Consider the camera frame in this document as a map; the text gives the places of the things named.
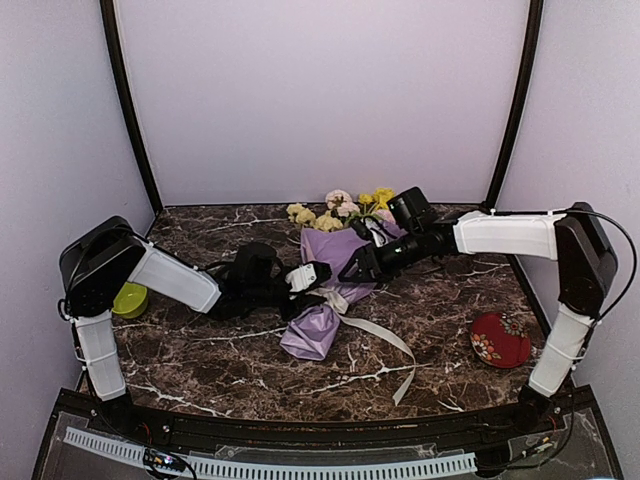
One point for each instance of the pink purple wrapping paper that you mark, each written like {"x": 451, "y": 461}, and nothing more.
{"x": 311, "y": 335}

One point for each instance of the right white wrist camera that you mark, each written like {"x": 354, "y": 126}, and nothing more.
{"x": 372, "y": 230}

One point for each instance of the white slotted cable duct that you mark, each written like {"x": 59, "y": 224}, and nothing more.
{"x": 251, "y": 463}

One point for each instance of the black front table rail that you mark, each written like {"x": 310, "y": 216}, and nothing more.
{"x": 484, "y": 427}

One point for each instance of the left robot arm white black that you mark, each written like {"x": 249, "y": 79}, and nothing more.
{"x": 96, "y": 267}

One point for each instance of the yellow fuzzy poppy stem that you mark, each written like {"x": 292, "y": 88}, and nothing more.
{"x": 378, "y": 200}

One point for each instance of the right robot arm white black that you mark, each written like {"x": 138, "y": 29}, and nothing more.
{"x": 572, "y": 238}

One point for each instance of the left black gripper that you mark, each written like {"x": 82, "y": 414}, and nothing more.
{"x": 304, "y": 301}

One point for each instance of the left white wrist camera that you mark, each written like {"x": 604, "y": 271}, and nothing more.
{"x": 308, "y": 276}

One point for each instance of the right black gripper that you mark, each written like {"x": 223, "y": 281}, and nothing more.
{"x": 367, "y": 255}

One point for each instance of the red floral dish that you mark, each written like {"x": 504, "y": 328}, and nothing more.
{"x": 500, "y": 340}

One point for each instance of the lime green bowl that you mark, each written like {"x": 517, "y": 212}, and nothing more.
{"x": 131, "y": 301}

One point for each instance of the right black frame post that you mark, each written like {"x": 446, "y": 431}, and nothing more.
{"x": 520, "y": 93}

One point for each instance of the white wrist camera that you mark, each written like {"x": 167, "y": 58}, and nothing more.
{"x": 308, "y": 276}
{"x": 372, "y": 230}

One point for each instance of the pink rose flower stem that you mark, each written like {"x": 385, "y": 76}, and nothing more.
{"x": 346, "y": 207}

